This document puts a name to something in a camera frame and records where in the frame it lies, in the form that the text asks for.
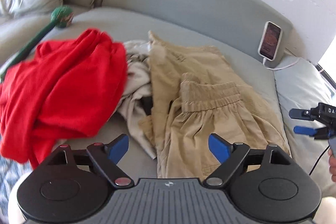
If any khaki jacket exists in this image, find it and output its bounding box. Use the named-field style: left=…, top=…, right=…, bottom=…
left=139, top=32, right=290, bottom=180

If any red shirt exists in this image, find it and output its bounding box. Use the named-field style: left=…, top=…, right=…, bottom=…
left=1, top=29, right=127, bottom=168

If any person's right hand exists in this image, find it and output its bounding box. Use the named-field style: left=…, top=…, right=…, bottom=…
left=328, top=148, right=336, bottom=182

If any grey right seat cushion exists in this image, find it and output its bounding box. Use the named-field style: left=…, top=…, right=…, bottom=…
left=274, top=55, right=335, bottom=197

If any smartphone in white case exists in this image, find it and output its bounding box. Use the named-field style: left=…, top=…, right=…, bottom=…
left=257, top=21, right=282, bottom=61

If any cream white garment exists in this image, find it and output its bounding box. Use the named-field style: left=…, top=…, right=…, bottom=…
left=117, top=40, right=156, bottom=159

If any blue white patterned rug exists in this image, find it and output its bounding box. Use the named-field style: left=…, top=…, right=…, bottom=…
left=0, top=156, right=32, bottom=221

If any green massage hammer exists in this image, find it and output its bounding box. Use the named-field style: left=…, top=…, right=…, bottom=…
left=1, top=6, right=74, bottom=83

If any grey sofa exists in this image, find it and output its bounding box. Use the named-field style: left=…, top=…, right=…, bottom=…
left=0, top=0, right=336, bottom=198

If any white charging cable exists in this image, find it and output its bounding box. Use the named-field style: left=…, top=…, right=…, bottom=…
left=262, top=56, right=305, bottom=72

